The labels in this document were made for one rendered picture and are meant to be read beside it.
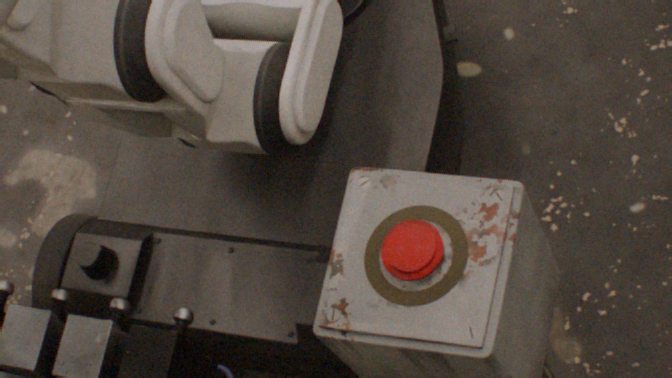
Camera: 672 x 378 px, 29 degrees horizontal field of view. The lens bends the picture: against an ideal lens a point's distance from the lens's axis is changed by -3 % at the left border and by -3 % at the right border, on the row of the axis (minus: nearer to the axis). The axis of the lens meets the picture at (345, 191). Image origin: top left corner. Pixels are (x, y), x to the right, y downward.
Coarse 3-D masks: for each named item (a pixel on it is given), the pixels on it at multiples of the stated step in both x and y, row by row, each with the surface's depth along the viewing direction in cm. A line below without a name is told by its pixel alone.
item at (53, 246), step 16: (64, 224) 186; (80, 224) 185; (48, 240) 183; (64, 240) 183; (48, 256) 182; (64, 256) 181; (48, 272) 181; (32, 288) 182; (48, 288) 181; (32, 304) 182; (48, 304) 181; (64, 320) 182
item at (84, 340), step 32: (0, 288) 118; (0, 320) 115; (32, 320) 112; (96, 320) 110; (192, 320) 112; (0, 352) 111; (32, 352) 110; (64, 352) 109; (96, 352) 108; (128, 352) 108; (160, 352) 107; (192, 352) 110
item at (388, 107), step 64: (384, 0) 186; (384, 64) 182; (448, 64) 184; (320, 128) 181; (384, 128) 178; (448, 128) 182; (128, 192) 186; (192, 192) 183; (256, 192) 180; (320, 192) 177; (128, 256) 177; (192, 256) 176; (256, 256) 173; (320, 256) 170; (128, 320) 176; (256, 320) 170
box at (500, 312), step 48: (384, 192) 88; (432, 192) 87; (480, 192) 86; (336, 240) 88; (480, 240) 84; (528, 240) 88; (336, 288) 86; (480, 288) 83; (528, 288) 90; (336, 336) 85; (384, 336) 84; (432, 336) 83; (480, 336) 82; (528, 336) 91
